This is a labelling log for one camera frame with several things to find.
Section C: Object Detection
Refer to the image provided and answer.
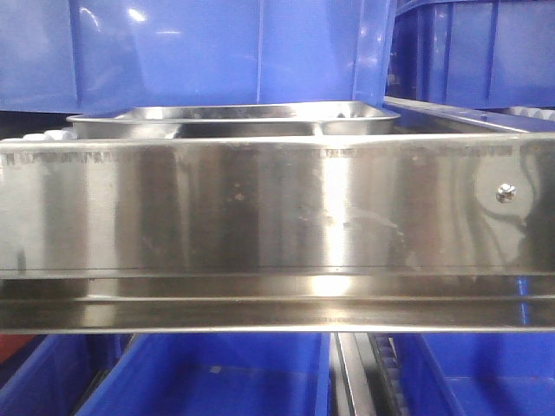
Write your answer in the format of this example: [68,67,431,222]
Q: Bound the stainless steel shelf front rail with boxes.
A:
[1,133,554,333]

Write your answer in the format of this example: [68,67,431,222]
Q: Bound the roller track lower shelf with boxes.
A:
[329,333,410,416]

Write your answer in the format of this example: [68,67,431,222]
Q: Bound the blue plastic bin lower right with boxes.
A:
[393,333,554,415]

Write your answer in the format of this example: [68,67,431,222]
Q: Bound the blue plastic bin upper right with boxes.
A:
[386,1,554,109]

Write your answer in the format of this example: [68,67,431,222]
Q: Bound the silver metal tray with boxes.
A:
[67,101,400,140]

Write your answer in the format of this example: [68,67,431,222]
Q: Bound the shelf bolt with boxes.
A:
[496,183,516,204]

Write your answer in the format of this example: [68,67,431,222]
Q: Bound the white roller track upper left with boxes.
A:
[23,127,77,141]

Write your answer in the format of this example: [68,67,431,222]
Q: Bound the blue plastic bin upper centre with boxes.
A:
[1,1,396,114]

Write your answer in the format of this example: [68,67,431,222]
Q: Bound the blue plastic bin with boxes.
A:
[1,334,127,415]
[386,1,554,109]
[393,333,554,415]
[1,1,396,114]
[78,333,330,415]

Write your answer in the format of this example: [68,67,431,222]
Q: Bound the blue plastic bin lower centre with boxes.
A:
[78,333,330,415]

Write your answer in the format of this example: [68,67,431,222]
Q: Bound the blue plastic bin lower left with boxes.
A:
[1,334,127,415]

